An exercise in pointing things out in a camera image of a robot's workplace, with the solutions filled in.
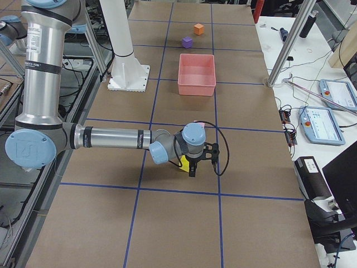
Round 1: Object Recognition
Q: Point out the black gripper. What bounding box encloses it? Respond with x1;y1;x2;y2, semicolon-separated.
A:
186;142;220;178

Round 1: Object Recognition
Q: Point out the yellow foam block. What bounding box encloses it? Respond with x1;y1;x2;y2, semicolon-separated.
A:
180;155;190;173

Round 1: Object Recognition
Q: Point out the purple foam block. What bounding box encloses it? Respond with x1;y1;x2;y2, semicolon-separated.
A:
181;36;193;49

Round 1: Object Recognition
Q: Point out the orange foam block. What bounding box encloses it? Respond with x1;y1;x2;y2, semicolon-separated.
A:
194;23;205;36

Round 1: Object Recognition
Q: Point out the pink foam block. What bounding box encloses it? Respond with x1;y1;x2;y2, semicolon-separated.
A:
194;121;205;128

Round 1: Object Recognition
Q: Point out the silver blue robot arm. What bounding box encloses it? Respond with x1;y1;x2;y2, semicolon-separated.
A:
5;1;219;177

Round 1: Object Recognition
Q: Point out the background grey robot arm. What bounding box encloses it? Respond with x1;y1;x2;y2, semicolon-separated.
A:
1;15;27;46

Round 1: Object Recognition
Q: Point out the pink plastic bin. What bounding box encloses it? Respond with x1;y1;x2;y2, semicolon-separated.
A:
177;54;216;96

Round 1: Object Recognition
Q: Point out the red circuit board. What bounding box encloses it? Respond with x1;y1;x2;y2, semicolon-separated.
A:
279;108;297;147

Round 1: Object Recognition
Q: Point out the black box device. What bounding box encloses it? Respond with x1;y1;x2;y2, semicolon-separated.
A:
294;156;331;201

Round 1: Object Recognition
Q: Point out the near teach pendant tablet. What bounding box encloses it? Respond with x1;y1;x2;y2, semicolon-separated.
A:
299;106;345;146

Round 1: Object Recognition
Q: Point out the teach pendant tablet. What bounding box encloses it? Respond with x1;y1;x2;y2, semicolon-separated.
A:
319;79;356;112
299;106;345;146

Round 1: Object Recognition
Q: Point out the black monitor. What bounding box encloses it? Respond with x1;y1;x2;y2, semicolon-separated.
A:
322;142;356;217

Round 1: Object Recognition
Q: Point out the far teach pendant tablet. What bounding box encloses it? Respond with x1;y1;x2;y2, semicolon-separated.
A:
319;79;356;112

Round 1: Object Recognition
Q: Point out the black cylinder bottle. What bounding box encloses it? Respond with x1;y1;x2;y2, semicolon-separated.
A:
299;10;319;39

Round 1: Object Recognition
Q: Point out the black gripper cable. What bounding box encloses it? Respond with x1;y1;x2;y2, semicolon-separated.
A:
173;121;230;176

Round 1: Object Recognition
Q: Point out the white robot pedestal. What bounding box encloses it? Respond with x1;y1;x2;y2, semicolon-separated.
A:
100;0;150;92

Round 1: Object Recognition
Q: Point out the aluminium frame post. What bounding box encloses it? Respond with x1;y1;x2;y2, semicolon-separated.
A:
267;0;316;88

